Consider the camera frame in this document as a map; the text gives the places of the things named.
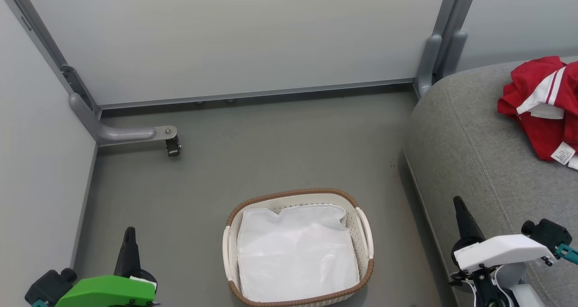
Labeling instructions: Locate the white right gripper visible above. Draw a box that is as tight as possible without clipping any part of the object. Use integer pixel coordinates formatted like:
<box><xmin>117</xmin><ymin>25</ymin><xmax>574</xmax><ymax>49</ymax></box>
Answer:
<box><xmin>450</xmin><ymin>196</ymin><xmax>557</xmax><ymax>290</ymax></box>

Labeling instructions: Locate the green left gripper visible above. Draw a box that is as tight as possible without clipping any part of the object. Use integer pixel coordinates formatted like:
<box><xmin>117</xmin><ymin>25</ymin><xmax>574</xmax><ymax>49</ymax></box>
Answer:
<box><xmin>54</xmin><ymin>227</ymin><xmax>158</xmax><ymax>307</ymax></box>

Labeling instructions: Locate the red white striped garment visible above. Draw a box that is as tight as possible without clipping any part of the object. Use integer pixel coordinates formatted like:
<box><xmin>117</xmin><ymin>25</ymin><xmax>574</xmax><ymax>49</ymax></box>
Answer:
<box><xmin>497</xmin><ymin>55</ymin><xmax>578</xmax><ymax>171</ymax></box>

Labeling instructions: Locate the cream laundry basket brown rim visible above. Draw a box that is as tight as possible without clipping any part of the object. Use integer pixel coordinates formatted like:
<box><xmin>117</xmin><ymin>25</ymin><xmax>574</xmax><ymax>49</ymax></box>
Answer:
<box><xmin>222</xmin><ymin>188</ymin><xmax>375</xmax><ymax>307</ymax></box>

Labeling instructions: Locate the white basket liner cloth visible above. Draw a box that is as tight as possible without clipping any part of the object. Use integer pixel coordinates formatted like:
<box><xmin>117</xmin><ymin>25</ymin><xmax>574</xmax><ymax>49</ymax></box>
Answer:
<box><xmin>236</xmin><ymin>203</ymin><xmax>361</xmax><ymax>303</ymax></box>

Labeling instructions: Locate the grey fabric sofa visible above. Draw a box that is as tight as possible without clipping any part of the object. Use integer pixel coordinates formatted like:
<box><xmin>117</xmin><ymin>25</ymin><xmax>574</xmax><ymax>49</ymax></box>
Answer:
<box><xmin>403</xmin><ymin>56</ymin><xmax>578</xmax><ymax>307</ymax></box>

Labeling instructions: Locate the black caster wheel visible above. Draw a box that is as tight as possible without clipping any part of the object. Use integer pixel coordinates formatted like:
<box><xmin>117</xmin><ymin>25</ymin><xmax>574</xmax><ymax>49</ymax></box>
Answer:
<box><xmin>165</xmin><ymin>135</ymin><xmax>182</xmax><ymax>158</ymax></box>

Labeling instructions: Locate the grey metal partition foot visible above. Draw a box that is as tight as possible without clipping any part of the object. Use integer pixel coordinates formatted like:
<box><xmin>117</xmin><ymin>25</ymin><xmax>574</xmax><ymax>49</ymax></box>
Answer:
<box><xmin>69</xmin><ymin>92</ymin><xmax>178</xmax><ymax>148</ymax></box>

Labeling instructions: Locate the grey partition post with feet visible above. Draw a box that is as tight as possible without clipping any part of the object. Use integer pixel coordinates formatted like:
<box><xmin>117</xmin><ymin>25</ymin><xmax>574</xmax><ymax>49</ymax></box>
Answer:
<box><xmin>413</xmin><ymin>0</ymin><xmax>480</xmax><ymax>98</ymax></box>

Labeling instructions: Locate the grey partition bottom rail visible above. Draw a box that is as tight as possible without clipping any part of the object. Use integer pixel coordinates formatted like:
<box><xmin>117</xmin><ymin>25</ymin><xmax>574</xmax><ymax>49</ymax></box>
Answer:
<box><xmin>97</xmin><ymin>77</ymin><xmax>416</xmax><ymax>110</ymax></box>

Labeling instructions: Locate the grey partition corner post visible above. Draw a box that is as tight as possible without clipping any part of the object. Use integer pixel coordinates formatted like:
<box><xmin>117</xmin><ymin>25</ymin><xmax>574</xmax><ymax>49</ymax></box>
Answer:
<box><xmin>0</xmin><ymin>0</ymin><xmax>101</xmax><ymax>119</ymax></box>

